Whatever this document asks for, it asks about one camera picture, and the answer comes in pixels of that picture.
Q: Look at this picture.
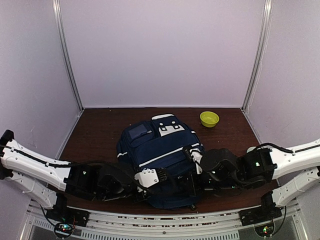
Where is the aluminium frame post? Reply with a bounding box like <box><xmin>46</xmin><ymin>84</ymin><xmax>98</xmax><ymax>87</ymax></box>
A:
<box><xmin>241</xmin><ymin>0</ymin><xmax>274</xmax><ymax>114</ymax></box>
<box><xmin>52</xmin><ymin>0</ymin><xmax>84</xmax><ymax>112</ymax></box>

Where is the navy blue student backpack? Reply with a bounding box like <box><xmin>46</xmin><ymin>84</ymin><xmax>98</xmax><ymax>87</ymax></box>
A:
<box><xmin>116</xmin><ymin>113</ymin><xmax>205</xmax><ymax>209</ymax></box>

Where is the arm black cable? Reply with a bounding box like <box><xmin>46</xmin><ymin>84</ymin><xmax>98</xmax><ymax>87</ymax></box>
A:
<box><xmin>0</xmin><ymin>144</ymin><xmax>181</xmax><ymax>197</ymax></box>
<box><xmin>252</xmin><ymin>142</ymin><xmax>320</xmax><ymax>154</ymax></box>

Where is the aluminium frame post left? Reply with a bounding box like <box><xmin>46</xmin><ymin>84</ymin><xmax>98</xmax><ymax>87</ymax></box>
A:
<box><xmin>52</xmin><ymin>0</ymin><xmax>84</xmax><ymax>112</ymax></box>

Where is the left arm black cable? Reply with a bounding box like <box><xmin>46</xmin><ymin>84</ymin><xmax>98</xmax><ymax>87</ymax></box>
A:
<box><xmin>0</xmin><ymin>144</ymin><xmax>181</xmax><ymax>197</ymax></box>

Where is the aluminium frame post right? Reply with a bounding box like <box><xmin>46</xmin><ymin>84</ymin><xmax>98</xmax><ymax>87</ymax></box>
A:
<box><xmin>241</xmin><ymin>0</ymin><xmax>274</xmax><ymax>114</ymax></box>

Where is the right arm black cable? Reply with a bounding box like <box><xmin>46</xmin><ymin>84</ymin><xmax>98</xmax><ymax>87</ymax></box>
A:
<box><xmin>252</xmin><ymin>142</ymin><xmax>320</xmax><ymax>154</ymax></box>

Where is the lime green bowl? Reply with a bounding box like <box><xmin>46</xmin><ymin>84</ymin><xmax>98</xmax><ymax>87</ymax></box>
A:
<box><xmin>199</xmin><ymin>111</ymin><xmax>220</xmax><ymax>128</ymax></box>

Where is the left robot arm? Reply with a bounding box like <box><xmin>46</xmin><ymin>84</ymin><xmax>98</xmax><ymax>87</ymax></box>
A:
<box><xmin>0</xmin><ymin>129</ymin><xmax>170</xmax><ymax>222</ymax></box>

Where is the aluminium front rail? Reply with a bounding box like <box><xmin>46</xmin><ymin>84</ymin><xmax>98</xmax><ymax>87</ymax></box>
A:
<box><xmin>17</xmin><ymin>199</ymin><xmax>311</xmax><ymax>240</ymax></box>

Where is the teal patterned ceramic bowl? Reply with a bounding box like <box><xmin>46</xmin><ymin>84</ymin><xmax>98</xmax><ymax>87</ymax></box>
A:
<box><xmin>246</xmin><ymin>146</ymin><xmax>256</xmax><ymax>153</ymax></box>

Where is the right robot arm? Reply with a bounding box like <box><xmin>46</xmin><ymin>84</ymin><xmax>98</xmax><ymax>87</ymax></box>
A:
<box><xmin>182</xmin><ymin>140</ymin><xmax>320</xmax><ymax>221</ymax></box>

